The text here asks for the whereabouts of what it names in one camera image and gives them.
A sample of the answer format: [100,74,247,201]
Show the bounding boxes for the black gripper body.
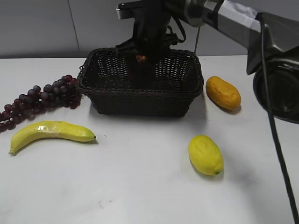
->
[115,0,186,61]

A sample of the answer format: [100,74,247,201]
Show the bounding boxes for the red yellow apple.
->
[135,55,148,63]

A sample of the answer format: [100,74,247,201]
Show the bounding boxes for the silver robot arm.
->
[116,0,299,123]

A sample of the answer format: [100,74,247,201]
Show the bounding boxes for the black wicker basket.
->
[77,48,204,117]

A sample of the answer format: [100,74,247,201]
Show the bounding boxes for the orange mango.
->
[206,76,241,111]

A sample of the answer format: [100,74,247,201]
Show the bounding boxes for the red grape bunch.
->
[0,74,82,132]

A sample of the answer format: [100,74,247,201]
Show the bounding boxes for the yellow lemon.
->
[188,135,224,176]

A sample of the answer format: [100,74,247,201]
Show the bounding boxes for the yellow banana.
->
[9,121,96,155]

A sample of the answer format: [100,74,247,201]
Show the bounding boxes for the black cable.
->
[259,14,299,224]

